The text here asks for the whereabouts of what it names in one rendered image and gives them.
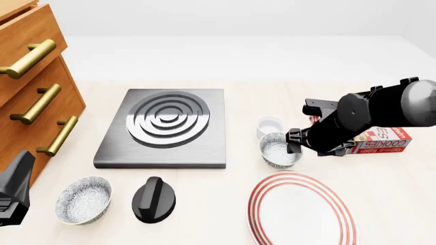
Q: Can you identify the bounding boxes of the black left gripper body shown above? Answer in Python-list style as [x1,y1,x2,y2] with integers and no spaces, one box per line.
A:
[0,194,31,227]

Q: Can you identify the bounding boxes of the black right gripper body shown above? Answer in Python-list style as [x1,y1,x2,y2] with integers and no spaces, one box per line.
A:
[285,127,309,149]

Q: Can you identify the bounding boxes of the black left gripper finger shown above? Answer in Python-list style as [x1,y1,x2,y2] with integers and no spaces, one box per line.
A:
[0,150,36,206]

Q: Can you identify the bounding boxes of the patterned black white bowl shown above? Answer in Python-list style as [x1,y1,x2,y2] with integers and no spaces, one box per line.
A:
[54,176,113,226]
[259,132,305,169]

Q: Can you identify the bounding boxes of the small white ramekin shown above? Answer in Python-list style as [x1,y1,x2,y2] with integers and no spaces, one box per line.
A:
[255,116,285,140]

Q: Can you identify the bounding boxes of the white plate with red rings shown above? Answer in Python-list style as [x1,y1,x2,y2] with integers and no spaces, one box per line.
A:
[246,170,359,245]

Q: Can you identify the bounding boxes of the flat black stove plate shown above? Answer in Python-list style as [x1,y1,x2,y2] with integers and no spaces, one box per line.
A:
[93,88,228,169]

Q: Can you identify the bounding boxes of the wooden drawer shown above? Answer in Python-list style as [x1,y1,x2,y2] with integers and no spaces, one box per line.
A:
[0,54,80,146]
[0,101,87,187]

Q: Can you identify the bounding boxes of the red white cookies box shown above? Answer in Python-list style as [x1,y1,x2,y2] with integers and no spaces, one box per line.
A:
[309,114,414,155]

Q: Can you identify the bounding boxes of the round black stove knob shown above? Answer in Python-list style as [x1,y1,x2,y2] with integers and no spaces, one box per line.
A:
[131,176,177,225]

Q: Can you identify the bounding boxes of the wooden drawer pulled out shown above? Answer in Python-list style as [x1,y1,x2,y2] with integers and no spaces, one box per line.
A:
[0,3,68,108]

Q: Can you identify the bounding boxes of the wooden cabinet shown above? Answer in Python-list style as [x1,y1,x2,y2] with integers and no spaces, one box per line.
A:
[0,0,87,189]

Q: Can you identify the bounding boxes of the brass drawer handle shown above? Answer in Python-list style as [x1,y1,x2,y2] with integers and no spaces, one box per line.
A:
[0,39,57,80]
[35,116,80,157]
[10,83,63,126]

